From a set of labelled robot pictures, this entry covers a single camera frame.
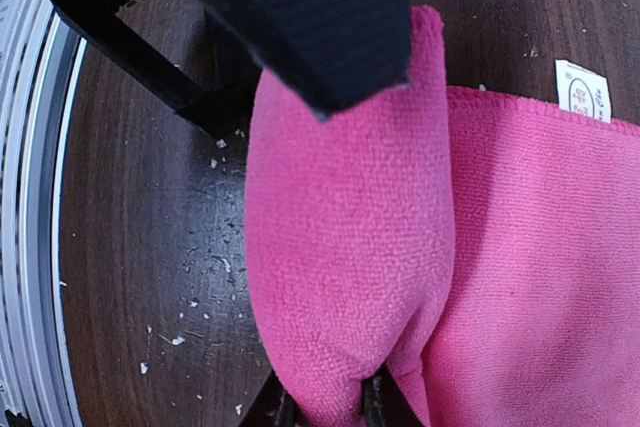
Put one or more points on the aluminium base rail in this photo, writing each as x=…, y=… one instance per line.
x=41, y=59

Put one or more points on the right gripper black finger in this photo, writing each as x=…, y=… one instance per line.
x=273, y=406
x=384, y=404

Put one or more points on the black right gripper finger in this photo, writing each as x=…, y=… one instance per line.
x=334, y=54
x=217, y=111

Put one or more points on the pink towel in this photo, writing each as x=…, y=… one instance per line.
x=482, y=247

